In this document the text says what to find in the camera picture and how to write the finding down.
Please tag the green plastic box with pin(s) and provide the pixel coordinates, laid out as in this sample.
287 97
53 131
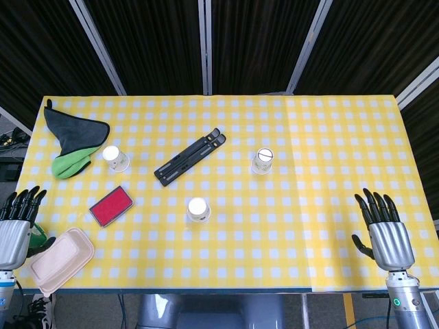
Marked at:
37 236

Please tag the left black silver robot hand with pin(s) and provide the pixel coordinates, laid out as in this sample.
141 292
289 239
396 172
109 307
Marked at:
13 243

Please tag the black white striped object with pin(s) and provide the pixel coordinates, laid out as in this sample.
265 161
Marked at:
41 313

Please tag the grey green microfibre cloth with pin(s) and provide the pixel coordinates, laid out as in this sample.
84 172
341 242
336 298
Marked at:
73 133

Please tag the silver partition frame post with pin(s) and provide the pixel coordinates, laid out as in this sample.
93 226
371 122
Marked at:
15 120
418 80
99 51
308 44
205 44

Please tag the grey metal table leg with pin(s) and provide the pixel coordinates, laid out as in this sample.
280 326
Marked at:
305 310

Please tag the red ink pad case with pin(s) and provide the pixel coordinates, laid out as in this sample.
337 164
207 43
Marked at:
111 206

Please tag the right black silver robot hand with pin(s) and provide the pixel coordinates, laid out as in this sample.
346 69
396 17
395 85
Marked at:
392 245

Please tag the dark ribbed partition panel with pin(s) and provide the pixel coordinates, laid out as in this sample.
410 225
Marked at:
254 44
377 34
154 44
34 51

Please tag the black folding stand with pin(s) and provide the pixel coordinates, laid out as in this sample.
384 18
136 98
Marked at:
188 157

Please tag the yellow checkered tablecloth sheet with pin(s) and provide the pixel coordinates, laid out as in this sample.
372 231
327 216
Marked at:
343 154
205 253

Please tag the beige lidded food container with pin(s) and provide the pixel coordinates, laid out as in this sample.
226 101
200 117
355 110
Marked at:
61 260

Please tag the grey robot torso base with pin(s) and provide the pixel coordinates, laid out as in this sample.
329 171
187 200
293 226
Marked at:
212 312

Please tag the paper cup with lined bottom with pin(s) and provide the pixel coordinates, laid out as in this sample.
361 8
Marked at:
262 160

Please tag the white floral paper cup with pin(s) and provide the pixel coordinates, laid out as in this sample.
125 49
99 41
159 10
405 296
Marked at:
115 157
198 209

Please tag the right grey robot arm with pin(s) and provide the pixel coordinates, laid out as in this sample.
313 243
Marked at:
408 305

